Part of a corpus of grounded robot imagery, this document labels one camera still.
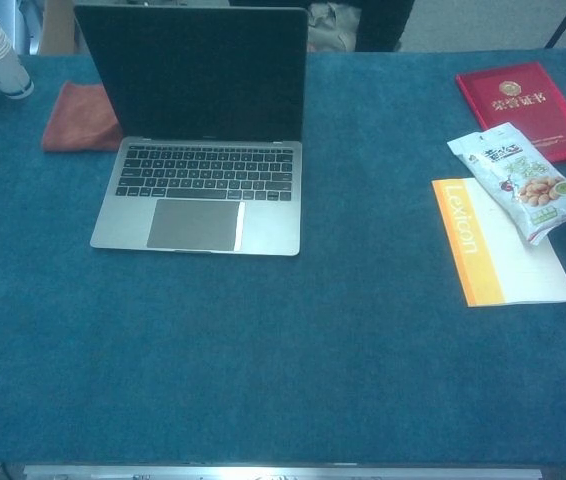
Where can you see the peanut snack bag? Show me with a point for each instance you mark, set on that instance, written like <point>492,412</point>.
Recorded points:
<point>523,185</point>

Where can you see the brown folded cloth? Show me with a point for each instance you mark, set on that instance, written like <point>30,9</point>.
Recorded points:
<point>78,120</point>

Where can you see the yellow Lexicon notebook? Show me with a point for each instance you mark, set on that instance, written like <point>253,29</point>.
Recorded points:
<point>468,250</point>

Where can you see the red certificate folder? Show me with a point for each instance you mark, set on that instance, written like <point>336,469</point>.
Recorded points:
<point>523,105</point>

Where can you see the silver Apple laptop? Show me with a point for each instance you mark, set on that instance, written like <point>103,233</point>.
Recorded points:
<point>198,175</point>

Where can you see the black tripod stand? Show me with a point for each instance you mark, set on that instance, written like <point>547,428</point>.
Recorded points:
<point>565,25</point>

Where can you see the seated person in dark jacket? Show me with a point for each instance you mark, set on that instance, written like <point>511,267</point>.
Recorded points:
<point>343,25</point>

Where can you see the blue felt tablecloth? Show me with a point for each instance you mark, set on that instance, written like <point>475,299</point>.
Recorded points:
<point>313,360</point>

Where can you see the aluminium frame rail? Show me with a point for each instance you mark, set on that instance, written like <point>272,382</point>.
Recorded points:
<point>283,472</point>

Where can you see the brown cardboard box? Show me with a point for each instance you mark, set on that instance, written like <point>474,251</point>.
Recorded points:
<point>58,25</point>

